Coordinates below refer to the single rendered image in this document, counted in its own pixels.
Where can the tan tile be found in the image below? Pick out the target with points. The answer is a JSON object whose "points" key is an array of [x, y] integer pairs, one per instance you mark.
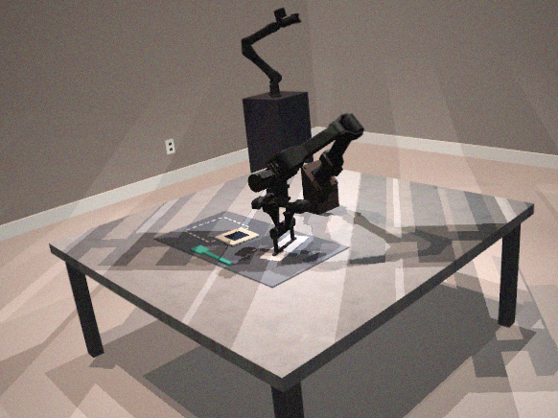
{"points": [[237, 236]]}

